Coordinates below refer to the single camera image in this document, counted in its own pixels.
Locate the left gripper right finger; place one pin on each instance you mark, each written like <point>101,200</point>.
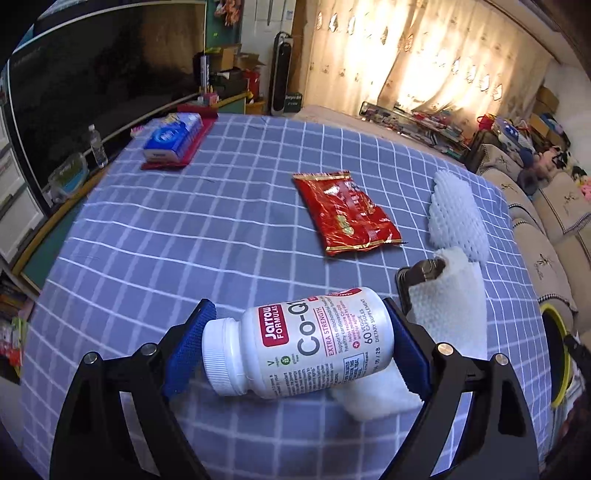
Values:
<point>498,441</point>

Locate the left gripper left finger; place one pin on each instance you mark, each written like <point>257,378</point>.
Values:
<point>92,440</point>

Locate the white supplement bottle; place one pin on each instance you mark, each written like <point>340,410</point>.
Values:
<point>298,347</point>

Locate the white foam fruit net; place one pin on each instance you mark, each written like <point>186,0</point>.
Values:
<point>454,218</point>

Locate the red snack packet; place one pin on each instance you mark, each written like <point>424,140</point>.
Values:
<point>347,219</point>

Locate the yellow-rimmed trash bin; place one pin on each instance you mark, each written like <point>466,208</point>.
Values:
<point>556,319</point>

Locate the white drawer unit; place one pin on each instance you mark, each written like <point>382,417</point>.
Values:
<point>21,215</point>

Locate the beige sofa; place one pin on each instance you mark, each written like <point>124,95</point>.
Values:
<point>551,221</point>

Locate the blue checkered tablecloth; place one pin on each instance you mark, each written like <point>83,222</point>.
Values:
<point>231,227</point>

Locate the clear water bottle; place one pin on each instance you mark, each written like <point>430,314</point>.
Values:
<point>97,147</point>

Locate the plush toy pile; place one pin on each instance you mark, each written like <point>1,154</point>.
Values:
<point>526,158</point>

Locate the blue tissue pack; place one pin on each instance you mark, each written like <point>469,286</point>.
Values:
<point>173,137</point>

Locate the red tray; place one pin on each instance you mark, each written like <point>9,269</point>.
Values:
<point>209,117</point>

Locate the large black television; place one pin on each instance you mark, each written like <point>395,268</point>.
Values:
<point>105,65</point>

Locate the cream curtains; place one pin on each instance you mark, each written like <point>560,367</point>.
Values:
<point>460,59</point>

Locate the black tower fan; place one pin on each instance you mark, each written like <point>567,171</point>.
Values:
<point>280,69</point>

